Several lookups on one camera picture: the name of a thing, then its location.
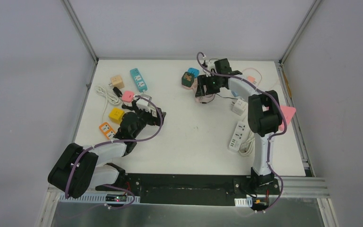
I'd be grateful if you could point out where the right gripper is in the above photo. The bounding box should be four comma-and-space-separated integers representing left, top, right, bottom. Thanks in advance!
196, 73, 222, 97

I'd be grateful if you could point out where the round pink socket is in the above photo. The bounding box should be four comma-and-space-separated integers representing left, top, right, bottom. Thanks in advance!
181, 78, 198, 90

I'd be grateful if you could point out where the blue cube socket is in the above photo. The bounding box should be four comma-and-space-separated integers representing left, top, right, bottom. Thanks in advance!
187, 68, 200, 78

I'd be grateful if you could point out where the dark green cube socket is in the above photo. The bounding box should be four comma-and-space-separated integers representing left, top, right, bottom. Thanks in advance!
181, 71, 195, 81

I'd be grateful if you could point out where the pink cube socket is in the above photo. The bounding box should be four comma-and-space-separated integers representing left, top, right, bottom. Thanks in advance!
121, 91, 135, 103

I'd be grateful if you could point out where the teal power strip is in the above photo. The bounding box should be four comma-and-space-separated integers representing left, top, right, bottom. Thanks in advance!
130, 68, 148, 93

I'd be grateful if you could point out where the yellow cube socket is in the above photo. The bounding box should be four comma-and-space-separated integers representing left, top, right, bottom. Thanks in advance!
108, 107, 125, 124

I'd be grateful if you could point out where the beige dragon cube adapter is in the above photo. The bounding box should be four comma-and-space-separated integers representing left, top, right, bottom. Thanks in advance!
108, 75, 125, 89

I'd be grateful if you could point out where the orange power strip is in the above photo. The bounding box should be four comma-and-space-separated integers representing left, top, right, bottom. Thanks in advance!
99, 122, 116, 140

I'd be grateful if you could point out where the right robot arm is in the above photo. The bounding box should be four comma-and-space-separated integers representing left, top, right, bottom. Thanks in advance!
196, 59, 286, 194

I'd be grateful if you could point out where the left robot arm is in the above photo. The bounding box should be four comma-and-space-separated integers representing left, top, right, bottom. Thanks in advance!
47, 107, 166, 199

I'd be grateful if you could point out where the white cube plug adapter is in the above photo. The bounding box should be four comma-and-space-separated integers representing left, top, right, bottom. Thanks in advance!
232, 99, 248, 116

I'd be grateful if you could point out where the light blue charger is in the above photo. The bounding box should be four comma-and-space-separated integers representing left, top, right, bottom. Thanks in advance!
231, 91, 239, 97

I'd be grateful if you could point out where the salmon pink charger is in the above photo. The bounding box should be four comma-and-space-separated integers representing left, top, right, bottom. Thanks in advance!
247, 76, 256, 85

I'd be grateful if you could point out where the white power strip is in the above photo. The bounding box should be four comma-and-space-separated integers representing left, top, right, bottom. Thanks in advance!
228, 121, 250, 153

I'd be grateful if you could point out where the pink triangular power strip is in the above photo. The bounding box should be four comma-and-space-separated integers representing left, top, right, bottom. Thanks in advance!
278, 105, 296, 132

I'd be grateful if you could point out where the pink coiled cable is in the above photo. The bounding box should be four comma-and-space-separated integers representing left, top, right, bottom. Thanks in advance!
194, 91, 215, 105

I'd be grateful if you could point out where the thin pink cable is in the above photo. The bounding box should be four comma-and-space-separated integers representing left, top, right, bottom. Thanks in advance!
241, 67, 281, 95

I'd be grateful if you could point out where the white cable of orange strip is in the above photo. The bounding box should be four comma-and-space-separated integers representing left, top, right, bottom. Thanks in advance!
94, 84, 122, 124

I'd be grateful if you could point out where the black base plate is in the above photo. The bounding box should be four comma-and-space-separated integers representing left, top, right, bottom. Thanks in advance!
113, 173, 280, 206

